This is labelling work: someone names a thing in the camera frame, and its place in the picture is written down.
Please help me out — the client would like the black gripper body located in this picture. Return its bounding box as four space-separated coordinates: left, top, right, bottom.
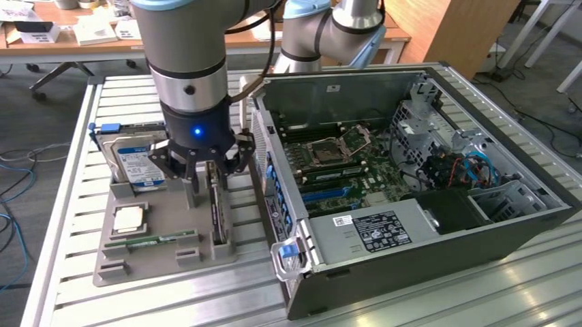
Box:
159 98 237 161

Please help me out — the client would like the black graphics card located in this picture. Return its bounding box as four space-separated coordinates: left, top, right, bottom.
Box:
207 161 232 247

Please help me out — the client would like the grey parts rack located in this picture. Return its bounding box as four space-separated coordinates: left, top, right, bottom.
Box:
92 144 240 287

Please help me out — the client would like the CPU socket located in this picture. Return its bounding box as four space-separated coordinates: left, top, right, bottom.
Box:
307 138 351 168

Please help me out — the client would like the silver CPU chip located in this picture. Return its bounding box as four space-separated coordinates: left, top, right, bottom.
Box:
112 206 147 234

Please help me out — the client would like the RAM stick with white label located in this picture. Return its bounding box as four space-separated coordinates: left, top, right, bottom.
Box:
301 165 367 181

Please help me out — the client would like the blue expansion slot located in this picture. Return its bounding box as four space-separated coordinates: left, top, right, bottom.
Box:
301 186 355 205

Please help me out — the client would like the green loose RAM stick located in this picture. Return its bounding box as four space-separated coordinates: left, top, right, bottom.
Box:
103 230 196 248

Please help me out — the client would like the metal socket cover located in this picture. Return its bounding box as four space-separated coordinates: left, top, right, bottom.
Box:
335 124 372 159

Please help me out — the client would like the white paper stack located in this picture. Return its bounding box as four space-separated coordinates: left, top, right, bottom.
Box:
244 20 284 42

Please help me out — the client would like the white box with label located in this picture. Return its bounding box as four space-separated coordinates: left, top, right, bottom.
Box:
112 19 143 41

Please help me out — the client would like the grey power supply unit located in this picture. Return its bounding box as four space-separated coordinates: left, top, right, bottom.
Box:
307 198 440 266

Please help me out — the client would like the open white foam box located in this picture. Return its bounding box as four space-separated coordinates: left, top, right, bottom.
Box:
72 15 120 47

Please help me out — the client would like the tall perforated drive cage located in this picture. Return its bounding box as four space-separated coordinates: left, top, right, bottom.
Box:
390 80 460 171

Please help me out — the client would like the white box with black lid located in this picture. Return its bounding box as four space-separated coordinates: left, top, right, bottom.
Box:
13 20 61 44

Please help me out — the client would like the black open PC case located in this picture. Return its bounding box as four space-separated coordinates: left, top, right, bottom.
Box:
237 61 575 321

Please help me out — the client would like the crumpled white paper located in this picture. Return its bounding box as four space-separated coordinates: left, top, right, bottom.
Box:
0 3 37 22

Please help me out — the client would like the wooden cabinet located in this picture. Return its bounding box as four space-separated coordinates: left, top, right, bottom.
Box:
383 0 522 79

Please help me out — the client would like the small grey disk bay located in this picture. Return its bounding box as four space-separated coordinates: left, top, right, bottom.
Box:
467 180 546 224

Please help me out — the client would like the hard disk with blue bracket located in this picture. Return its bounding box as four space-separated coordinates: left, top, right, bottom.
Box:
87 121 168 193

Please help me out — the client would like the grey floor cable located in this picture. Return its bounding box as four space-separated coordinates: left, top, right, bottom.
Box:
0 142 69 164

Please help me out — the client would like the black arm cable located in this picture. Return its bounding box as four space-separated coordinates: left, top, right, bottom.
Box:
224 0 285 103

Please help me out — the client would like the blue floor cable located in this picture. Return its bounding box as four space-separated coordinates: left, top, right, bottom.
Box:
0 163 36 294

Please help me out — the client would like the red wire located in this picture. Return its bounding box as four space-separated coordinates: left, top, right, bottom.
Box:
447 155 460 187

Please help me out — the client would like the blue wire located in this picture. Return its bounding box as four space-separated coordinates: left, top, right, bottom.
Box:
463 151 500 187

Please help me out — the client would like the white table frame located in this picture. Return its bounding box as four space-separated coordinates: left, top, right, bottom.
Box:
498 0 582 93

